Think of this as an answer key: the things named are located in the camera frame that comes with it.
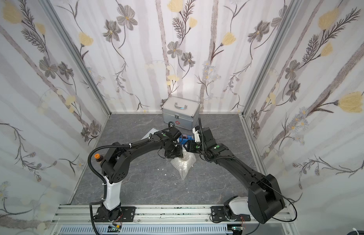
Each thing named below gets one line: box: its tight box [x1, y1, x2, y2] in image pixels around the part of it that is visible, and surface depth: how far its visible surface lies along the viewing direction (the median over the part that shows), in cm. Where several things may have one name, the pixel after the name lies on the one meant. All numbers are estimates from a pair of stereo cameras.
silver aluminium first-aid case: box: [161, 95, 201, 131], surface depth 106 cm
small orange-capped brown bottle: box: [94, 153, 104, 163], surface depth 88 cm
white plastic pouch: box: [140, 127, 160, 141], surface depth 112 cm
